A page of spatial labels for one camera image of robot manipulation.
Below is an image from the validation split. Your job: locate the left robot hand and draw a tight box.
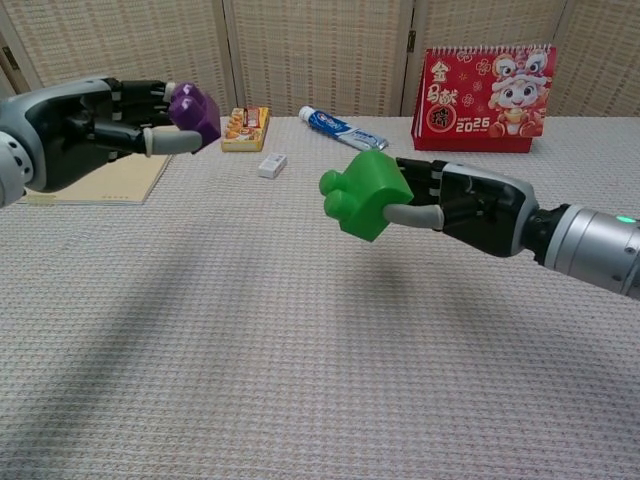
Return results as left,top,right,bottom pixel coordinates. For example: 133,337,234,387
0,76,204,194

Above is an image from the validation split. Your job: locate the woven folding screen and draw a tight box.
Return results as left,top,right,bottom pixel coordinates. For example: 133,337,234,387
0,0,640,122

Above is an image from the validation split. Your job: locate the green toy brick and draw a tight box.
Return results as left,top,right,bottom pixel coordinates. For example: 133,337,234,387
318,151,415,244

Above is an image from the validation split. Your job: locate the blue white toothpaste tube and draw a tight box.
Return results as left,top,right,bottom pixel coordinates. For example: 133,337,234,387
298,105,391,152

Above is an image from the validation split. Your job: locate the red 2026 desk calendar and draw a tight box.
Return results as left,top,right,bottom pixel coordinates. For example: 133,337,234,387
411,43,558,154

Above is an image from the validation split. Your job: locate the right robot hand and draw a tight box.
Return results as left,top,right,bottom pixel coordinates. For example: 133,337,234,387
383,157,539,259

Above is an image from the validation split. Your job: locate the yellow orange snack box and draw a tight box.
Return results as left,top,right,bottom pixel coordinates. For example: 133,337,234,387
220,106,271,153

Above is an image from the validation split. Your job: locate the white woven tablecloth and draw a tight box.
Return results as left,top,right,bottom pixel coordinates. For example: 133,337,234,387
0,115,640,480

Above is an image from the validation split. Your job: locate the beige notebook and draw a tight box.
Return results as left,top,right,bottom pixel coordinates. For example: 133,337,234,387
18,152,174,207

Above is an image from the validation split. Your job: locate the small white box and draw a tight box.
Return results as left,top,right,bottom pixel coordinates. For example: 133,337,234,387
257,153,289,180

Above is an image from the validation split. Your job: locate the purple toy brick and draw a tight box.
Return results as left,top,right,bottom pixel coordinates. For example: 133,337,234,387
167,82,222,156

